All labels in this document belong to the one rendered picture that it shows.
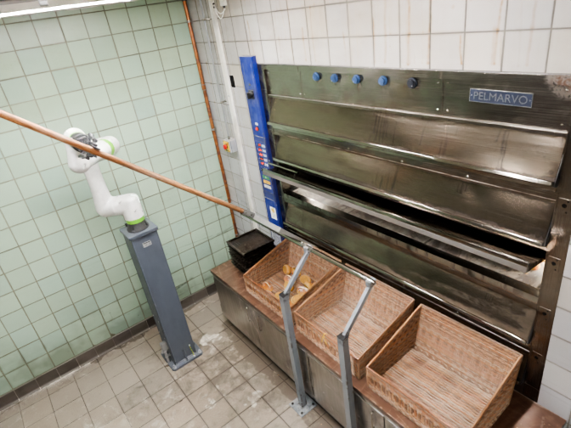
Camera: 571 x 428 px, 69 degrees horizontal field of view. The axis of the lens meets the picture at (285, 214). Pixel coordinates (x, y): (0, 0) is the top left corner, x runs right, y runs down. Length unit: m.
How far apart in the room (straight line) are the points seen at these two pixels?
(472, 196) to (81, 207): 2.68
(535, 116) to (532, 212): 0.39
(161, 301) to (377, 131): 1.97
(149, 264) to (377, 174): 1.69
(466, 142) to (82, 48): 2.53
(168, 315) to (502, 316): 2.25
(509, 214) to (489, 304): 0.51
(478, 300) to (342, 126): 1.15
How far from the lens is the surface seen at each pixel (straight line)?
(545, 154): 1.83
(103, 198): 2.97
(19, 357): 3.90
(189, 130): 3.63
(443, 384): 2.46
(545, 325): 2.18
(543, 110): 1.80
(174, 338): 3.47
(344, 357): 2.22
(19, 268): 3.56
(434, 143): 2.03
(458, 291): 2.34
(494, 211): 2.00
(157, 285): 3.18
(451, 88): 1.95
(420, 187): 2.17
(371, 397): 2.39
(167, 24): 3.55
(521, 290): 2.14
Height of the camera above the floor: 2.45
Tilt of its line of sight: 27 degrees down
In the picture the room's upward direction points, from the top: 9 degrees counter-clockwise
